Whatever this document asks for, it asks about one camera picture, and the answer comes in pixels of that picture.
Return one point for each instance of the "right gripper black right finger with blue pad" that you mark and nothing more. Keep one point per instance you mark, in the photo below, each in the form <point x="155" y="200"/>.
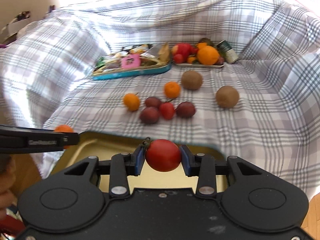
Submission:
<point x="202" y="166"/>

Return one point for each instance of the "teal tin snack tray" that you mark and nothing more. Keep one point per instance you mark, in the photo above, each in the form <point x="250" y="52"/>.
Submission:
<point x="109" y="67"/>

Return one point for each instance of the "large orange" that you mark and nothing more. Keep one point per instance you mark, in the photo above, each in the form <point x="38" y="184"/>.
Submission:
<point x="207" y="55"/>

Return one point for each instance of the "gold tin tray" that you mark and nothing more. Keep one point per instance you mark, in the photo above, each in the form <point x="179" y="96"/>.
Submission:
<point x="104" y="146"/>

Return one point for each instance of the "strawberry-like red tomato plate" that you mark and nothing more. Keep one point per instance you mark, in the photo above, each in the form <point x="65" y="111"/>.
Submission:
<point x="194" y="50"/>

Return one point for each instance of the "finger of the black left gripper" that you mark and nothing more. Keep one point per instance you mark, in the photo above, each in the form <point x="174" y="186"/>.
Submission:
<point x="22" y="140"/>

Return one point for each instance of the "plaid sofa cover cloth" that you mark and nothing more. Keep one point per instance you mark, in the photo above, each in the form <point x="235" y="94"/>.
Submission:
<point x="46" y="77"/>

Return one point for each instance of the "green drink can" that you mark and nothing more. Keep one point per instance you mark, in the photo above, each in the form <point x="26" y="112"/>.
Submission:
<point x="227" y="52"/>

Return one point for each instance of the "orange behind on plate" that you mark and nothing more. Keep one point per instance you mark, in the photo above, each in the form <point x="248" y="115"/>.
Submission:
<point x="201" y="45"/>

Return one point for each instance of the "brown paper snack bag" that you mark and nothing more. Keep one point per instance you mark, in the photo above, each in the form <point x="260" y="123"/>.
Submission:
<point x="164" y="53"/>

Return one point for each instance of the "red apple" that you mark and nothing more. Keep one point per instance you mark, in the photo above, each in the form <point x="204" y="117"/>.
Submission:
<point x="183" y="49"/>

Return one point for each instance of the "kiwi behind on plate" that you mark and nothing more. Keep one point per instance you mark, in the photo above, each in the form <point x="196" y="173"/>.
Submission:
<point x="206" y="41"/>

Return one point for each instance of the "white fruit plate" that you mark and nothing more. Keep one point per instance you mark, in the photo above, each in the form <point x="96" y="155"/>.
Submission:
<point x="199" y="65"/>

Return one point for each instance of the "small red tomato on plate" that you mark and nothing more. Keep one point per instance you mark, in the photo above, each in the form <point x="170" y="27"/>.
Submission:
<point x="178" y="58"/>

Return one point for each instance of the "red cherry tomato on cloth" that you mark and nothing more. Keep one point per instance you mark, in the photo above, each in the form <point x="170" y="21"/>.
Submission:
<point x="167" y="110"/>

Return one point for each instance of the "pink snack packet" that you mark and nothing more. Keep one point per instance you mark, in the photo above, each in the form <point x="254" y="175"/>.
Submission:
<point x="130" y="61"/>

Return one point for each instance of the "brown kiwi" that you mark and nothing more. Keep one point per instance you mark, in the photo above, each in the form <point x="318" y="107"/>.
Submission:
<point x="191" y="80"/>
<point x="227" y="97"/>

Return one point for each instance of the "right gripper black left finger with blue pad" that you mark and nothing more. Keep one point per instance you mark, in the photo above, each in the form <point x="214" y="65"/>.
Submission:
<point x="122" y="166"/>

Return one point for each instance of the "plum on plate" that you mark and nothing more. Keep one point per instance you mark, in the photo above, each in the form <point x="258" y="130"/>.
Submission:
<point x="220" y="61"/>

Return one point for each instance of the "mandarin with stem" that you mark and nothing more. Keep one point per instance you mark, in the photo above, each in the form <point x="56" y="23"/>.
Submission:
<point x="131" y="102"/>

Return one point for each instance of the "small mandarin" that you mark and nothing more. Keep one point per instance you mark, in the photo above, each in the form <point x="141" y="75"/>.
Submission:
<point x="63" y="128"/>
<point x="191" y="59"/>

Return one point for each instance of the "dark plum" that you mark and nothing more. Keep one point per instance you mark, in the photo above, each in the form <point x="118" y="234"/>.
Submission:
<point x="149" y="115"/>
<point x="185" y="110"/>
<point x="153" y="102"/>

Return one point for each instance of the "silver foil snack packet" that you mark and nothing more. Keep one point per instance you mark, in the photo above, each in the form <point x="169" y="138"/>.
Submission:
<point x="152" y="51"/>

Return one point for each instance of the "red tomato with stem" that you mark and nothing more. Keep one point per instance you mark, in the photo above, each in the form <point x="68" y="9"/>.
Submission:
<point x="163" y="155"/>

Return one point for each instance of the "small mandarin on plate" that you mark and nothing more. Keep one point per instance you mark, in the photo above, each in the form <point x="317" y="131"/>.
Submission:
<point x="191" y="59"/>

